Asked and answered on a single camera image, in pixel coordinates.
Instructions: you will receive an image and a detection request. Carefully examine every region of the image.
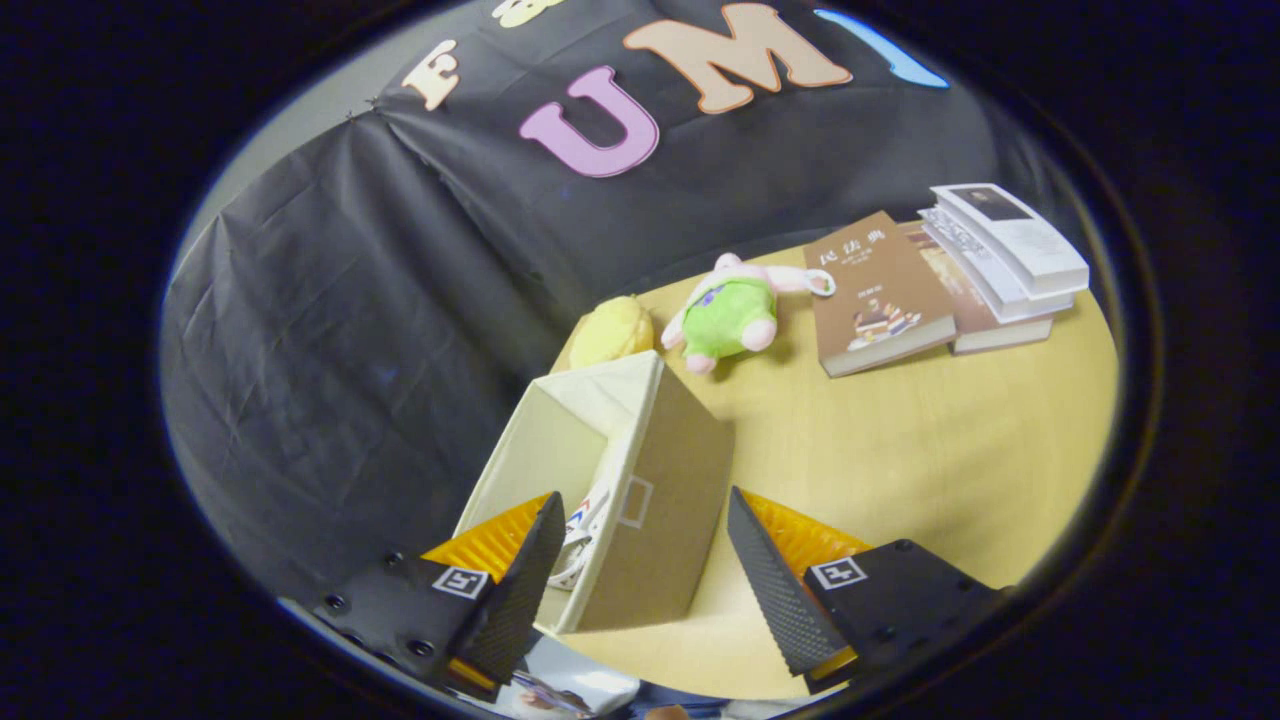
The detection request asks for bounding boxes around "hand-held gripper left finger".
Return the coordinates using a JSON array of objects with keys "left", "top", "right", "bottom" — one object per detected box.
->
[{"left": 311, "top": 491, "right": 568, "bottom": 701}]

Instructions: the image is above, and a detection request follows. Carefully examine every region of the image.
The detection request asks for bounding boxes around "brown book under white books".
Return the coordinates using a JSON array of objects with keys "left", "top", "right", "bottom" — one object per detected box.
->
[{"left": 899, "top": 219, "right": 1055, "bottom": 357}]

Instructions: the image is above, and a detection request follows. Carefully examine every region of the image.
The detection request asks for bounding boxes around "black backdrop cloth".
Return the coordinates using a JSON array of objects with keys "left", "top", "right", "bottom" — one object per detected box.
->
[{"left": 158, "top": 0, "right": 1101, "bottom": 608}]

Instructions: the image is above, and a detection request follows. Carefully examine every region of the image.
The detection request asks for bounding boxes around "beige fabric storage box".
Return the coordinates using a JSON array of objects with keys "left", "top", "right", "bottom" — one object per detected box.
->
[{"left": 451, "top": 349, "right": 737, "bottom": 637}]

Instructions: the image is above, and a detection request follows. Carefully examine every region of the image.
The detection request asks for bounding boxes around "green pink plush toy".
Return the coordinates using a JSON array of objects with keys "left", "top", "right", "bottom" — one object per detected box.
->
[{"left": 659, "top": 251, "right": 837, "bottom": 376}]

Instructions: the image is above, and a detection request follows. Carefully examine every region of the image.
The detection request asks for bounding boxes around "white patterned cover book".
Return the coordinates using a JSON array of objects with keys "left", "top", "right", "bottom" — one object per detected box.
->
[{"left": 917, "top": 204, "right": 1077, "bottom": 325}]

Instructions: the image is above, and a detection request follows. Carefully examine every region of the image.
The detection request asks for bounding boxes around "yellow plush toy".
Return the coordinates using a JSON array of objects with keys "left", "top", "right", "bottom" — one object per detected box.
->
[{"left": 567, "top": 294, "right": 657, "bottom": 372}]

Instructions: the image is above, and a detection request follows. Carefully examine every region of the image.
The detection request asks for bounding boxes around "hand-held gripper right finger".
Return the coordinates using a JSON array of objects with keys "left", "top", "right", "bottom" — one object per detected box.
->
[{"left": 727, "top": 486, "right": 1004, "bottom": 696}]

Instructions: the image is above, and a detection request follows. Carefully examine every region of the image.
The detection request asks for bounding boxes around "brown cover book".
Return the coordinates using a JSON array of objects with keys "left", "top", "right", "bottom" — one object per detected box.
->
[{"left": 802, "top": 209, "right": 959, "bottom": 380}]

